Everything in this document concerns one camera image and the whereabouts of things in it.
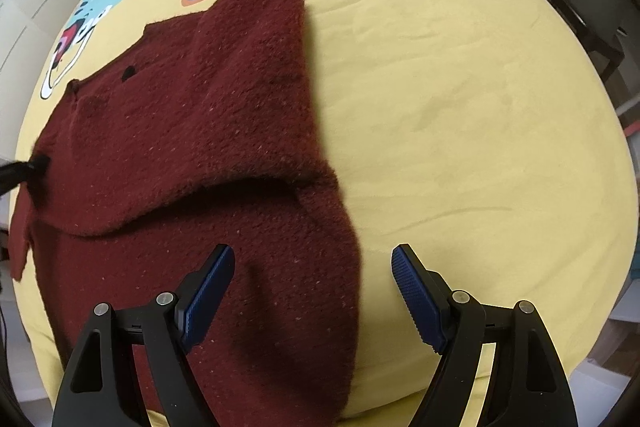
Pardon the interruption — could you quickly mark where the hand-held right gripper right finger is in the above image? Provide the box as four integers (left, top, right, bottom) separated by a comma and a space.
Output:
391, 244, 580, 427

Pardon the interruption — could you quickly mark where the white wardrobe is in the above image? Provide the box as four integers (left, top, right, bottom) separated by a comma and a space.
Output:
0, 0, 109, 168

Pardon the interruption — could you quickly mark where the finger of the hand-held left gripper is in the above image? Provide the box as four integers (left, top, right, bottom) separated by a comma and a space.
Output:
0, 155, 49, 196

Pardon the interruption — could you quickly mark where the yellow printed blanket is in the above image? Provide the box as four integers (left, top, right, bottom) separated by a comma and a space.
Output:
9, 0, 639, 427

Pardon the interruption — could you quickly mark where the maroon knit sweater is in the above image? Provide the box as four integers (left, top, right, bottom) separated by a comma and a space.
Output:
9, 0, 369, 425

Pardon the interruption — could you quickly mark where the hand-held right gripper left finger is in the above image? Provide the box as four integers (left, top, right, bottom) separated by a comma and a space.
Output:
51, 244, 236, 427

